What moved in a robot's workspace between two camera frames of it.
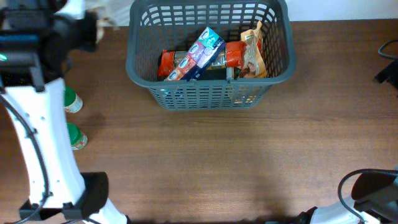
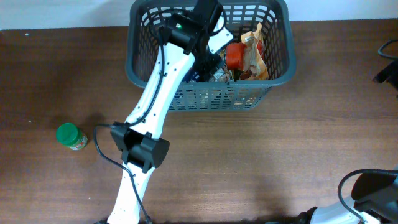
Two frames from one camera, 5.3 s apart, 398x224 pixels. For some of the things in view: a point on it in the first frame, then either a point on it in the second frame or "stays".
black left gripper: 91,28 → 208,70
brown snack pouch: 106,16 → 221,73
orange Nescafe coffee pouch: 254,65 stays
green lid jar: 78,139 stays
